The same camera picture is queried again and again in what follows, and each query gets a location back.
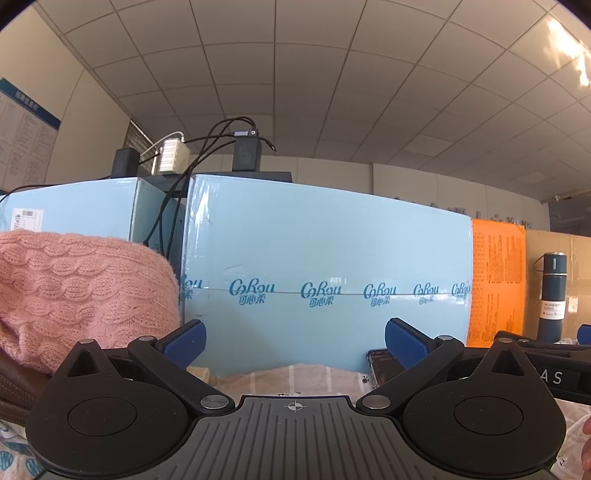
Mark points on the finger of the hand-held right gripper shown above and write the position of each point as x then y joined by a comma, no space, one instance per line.
535,342

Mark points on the dark blue vacuum bottle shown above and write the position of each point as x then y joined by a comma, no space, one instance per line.
550,300

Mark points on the black smartphone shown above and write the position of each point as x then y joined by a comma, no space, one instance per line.
381,369

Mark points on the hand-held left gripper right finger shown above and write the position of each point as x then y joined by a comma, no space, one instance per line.
404,345

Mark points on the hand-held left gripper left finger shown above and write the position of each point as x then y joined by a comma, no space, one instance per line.
187,345

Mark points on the pink knitted sweater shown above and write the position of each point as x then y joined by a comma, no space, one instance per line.
83,295

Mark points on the person's right hand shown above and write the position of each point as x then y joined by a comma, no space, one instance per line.
587,443

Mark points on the large light blue carton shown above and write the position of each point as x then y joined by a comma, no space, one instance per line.
323,249

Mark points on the brown leather garment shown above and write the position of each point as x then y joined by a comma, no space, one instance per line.
18,387

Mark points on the orange carton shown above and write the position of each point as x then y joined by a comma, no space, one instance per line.
496,286

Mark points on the brown cardboard carton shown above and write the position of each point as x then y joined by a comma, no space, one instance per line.
579,277

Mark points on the blue bordered wall poster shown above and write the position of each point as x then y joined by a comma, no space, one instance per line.
23,134

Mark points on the small black power adapter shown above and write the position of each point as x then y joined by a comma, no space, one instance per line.
124,162

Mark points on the grey louvered window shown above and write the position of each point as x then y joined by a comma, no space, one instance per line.
138,138

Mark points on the tall black power adapter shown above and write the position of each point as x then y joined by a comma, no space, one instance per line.
247,154

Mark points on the small light blue carton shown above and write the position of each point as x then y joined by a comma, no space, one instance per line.
74,207

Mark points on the white power adapter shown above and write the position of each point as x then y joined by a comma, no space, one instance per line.
174,154

